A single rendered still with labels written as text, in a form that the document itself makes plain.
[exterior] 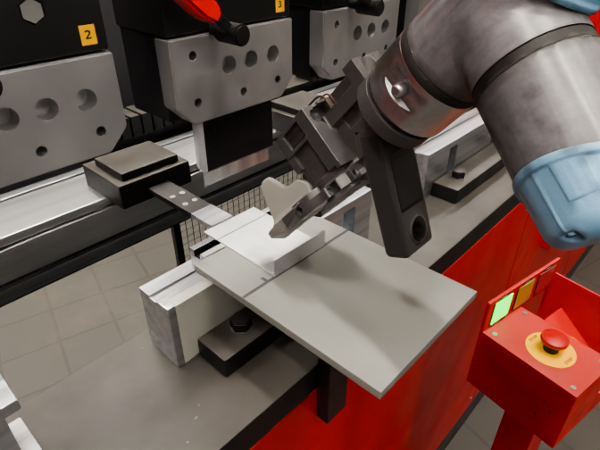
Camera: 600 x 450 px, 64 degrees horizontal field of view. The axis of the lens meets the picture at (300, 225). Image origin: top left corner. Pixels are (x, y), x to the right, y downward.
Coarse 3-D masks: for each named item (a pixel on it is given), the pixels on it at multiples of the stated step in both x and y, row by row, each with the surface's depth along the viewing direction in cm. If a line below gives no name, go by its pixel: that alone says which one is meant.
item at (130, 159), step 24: (144, 144) 77; (96, 168) 72; (120, 168) 70; (144, 168) 70; (168, 168) 72; (120, 192) 68; (144, 192) 71; (168, 192) 70; (192, 216) 65; (216, 216) 64
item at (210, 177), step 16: (240, 112) 54; (256, 112) 56; (192, 128) 52; (208, 128) 51; (224, 128) 53; (240, 128) 55; (256, 128) 56; (208, 144) 52; (224, 144) 54; (240, 144) 56; (256, 144) 57; (272, 144) 60; (208, 160) 53; (224, 160) 55; (240, 160) 58; (256, 160) 60; (208, 176) 55; (224, 176) 57
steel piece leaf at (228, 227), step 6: (252, 210) 66; (258, 210) 66; (240, 216) 65; (246, 216) 65; (252, 216) 65; (258, 216) 65; (222, 222) 63; (228, 222) 63; (234, 222) 63; (240, 222) 63; (246, 222) 63; (216, 228) 62; (222, 228) 62; (228, 228) 62; (234, 228) 62; (210, 234) 61; (216, 234) 61; (222, 234) 61; (228, 234) 61
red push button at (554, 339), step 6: (546, 330) 74; (552, 330) 74; (558, 330) 74; (540, 336) 73; (546, 336) 73; (552, 336) 72; (558, 336) 72; (564, 336) 73; (546, 342) 72; (552, 342) 72; (558, 342) 72; (564, 342) 72; (546, 348) 73; (552, 348) 72; (558, 348) 71; (564, 348) 71
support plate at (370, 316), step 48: (336, 240) 60; (240, 288) 52; (288, 288) 52; (336, 288) 52; (384, 288) 52; (432, 288) 52; (288, 336) 48; (336, 336) 47; (384, 336) 47; (432, 336) 47; (384, 384) 42
